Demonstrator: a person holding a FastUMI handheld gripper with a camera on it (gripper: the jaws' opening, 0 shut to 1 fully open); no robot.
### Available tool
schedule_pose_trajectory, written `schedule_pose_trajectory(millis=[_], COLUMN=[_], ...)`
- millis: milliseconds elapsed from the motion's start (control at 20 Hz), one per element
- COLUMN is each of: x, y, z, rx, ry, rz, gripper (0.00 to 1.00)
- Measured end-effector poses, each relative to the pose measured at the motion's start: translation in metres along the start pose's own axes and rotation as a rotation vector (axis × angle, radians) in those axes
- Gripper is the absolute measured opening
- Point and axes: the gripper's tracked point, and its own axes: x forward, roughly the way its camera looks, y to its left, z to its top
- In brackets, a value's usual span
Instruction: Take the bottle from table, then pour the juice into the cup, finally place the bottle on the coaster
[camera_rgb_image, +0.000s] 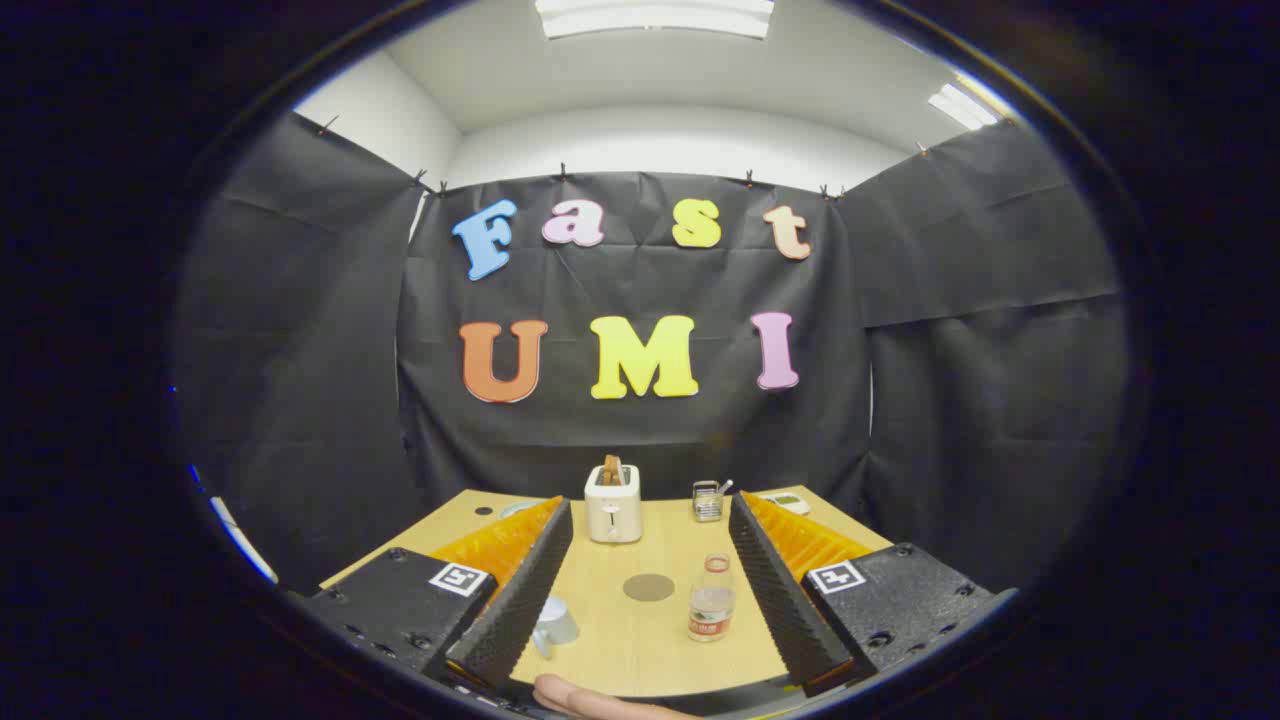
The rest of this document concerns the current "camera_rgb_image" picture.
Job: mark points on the white cup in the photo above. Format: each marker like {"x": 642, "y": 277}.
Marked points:
{"x": 558, "y": 625}

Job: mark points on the wide ceiling light panel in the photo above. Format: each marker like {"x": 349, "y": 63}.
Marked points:
{"x": 655, "y": 18}

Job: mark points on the clear plastic juice bottle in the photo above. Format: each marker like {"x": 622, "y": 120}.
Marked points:
{"x": 711, "y": 610}

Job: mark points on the small ceiling light panel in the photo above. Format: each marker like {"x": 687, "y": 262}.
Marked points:
{"x": 962, "y": 106}

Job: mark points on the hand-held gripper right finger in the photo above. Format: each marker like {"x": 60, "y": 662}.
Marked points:
{"x": 780, "y": 600}

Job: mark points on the white toaster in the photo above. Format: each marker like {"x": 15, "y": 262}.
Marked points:
{"x": 612, "y": 515}

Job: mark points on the pale green plate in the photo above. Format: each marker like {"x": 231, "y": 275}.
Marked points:
{"x": 515, "y": 508}

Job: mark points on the small white snack tray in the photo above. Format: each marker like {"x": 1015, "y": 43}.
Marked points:
{"x": 790, "y": 503}

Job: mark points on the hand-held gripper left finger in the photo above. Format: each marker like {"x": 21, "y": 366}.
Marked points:
{"x": 520, "y": 610}

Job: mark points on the wooden table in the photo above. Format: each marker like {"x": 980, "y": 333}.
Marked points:
{"x": 605, "y": 630}

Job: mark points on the brown round coaster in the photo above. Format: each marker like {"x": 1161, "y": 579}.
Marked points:
{"x": 649, "y": 587}

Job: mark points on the brown toast slice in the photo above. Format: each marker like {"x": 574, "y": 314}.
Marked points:
{"x": 611, "y": 470}

